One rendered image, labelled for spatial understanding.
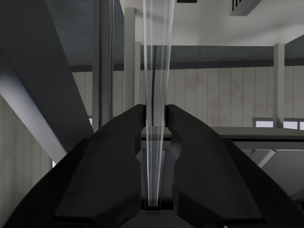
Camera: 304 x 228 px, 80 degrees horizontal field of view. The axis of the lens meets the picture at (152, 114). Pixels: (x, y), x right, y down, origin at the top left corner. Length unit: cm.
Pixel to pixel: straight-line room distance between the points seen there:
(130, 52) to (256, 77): 327
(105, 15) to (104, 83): 15
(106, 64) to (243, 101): 329
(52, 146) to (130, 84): 41
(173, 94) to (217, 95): 79
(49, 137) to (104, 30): 34
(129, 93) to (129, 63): 9
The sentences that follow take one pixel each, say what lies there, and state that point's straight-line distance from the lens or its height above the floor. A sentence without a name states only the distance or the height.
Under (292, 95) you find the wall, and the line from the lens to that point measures 393.
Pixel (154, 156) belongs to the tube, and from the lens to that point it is 17.
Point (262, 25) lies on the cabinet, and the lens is 83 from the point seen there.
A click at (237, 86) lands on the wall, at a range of 361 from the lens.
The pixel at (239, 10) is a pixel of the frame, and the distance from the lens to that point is 60.
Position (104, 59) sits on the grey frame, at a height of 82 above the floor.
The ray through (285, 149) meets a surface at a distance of 23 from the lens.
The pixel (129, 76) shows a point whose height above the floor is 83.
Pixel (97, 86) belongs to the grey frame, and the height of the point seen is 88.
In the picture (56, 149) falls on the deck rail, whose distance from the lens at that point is 19.
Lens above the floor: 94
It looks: level
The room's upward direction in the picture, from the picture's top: 179 degrees counter-clockwise
